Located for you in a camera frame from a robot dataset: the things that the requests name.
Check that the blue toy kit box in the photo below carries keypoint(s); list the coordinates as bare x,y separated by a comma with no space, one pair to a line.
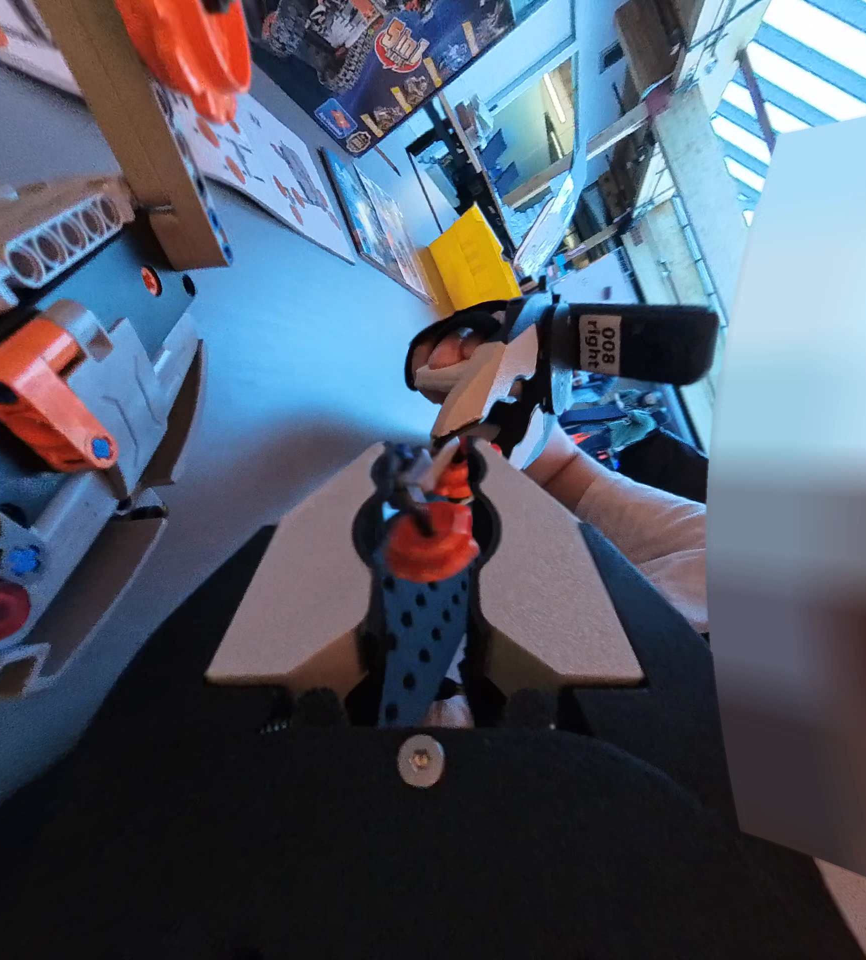
373,75

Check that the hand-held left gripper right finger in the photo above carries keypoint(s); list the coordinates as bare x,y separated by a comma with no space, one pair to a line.
553,600

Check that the small blue booklet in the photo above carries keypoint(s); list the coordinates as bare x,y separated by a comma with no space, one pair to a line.
350,202

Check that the grey bracket with orange wheels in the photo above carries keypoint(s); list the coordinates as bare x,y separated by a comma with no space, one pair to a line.
433,547

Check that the open white instruction booklet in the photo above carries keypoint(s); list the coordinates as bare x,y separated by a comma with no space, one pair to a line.
260,195

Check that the black perforated chair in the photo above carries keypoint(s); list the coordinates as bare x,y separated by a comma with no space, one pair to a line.
418,622

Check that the person's right hand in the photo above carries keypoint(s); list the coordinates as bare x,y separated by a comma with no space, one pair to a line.
452,351

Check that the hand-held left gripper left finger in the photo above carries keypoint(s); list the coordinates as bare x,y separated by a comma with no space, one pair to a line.
298,600

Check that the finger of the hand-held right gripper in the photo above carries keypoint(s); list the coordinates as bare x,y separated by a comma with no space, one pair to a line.
534,439
485,382

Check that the grey orange brick robot model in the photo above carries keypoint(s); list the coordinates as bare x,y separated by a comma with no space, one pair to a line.
125,367

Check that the yellow plastic bin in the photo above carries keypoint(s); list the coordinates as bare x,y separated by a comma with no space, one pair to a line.
470,262

